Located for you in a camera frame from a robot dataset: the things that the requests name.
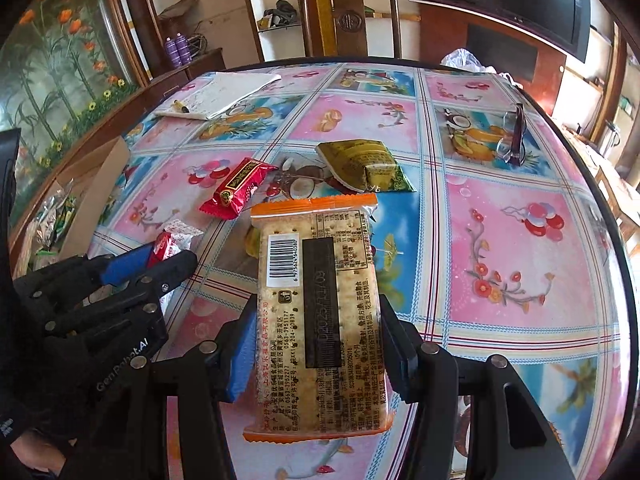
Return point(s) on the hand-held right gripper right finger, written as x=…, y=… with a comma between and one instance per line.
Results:
x=395, y=355

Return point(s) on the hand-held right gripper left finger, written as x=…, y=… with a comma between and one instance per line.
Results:
x=240, y=355

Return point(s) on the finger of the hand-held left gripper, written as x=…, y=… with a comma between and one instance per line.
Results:
x=172, y=270
x=122, y=266

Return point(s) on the red white candy packet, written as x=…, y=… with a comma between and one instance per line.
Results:
x=167, y=245

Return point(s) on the green yellow snack packet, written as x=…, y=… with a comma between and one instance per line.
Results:
x=67, y=217

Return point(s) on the green cracker packet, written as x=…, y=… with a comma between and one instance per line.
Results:
x=37, y=245

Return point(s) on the silver foil snack packet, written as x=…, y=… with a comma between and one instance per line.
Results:
x=50, y=212

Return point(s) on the cardboard box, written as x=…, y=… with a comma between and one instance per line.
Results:
x=95, y=180

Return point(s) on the orange cracker packet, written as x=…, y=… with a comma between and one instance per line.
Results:
x=320, y=270

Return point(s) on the person's left forearm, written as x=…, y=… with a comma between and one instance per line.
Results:
x=35, y=452

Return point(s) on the red patterned snack packet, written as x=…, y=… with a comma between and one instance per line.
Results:
x=240, y=187

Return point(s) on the printed fruit tablecloth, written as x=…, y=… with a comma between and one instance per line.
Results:
x=500, y=270

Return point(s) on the white notebook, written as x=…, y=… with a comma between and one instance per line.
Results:
x=225, y=92

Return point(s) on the olive green snack packet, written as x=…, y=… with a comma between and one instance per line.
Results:
x=365, y=165

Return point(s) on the black eyeglasses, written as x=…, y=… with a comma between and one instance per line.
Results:
x=515, y=135

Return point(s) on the brown cloth bundle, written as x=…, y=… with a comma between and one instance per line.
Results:
x=180, y=14

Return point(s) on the dark bag bundle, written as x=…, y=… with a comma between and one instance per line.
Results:
x=280, y=15

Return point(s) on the white plastic bag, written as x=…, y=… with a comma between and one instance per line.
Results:
x=511, y=79
x=460, y=59

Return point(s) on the wooden chair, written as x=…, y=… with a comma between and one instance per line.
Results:
x=350, y=22

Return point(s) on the wooden television cabinet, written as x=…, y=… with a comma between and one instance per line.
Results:
x=500, y=55

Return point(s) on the flower wall panel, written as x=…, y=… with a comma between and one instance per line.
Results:
x=60, y=70

